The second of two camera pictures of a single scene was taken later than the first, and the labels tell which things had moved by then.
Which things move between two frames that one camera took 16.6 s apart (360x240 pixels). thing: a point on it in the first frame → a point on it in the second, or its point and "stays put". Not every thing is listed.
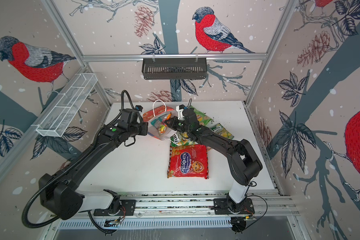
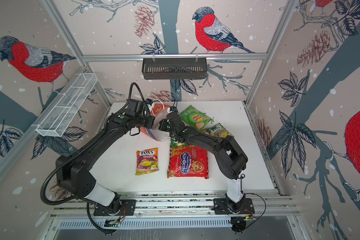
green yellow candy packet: x=219 y=129 stays put
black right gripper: x=175 y=124 → x=164 y=126
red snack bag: x=188 y=161 stays put
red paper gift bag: x=156 y=118 stays put
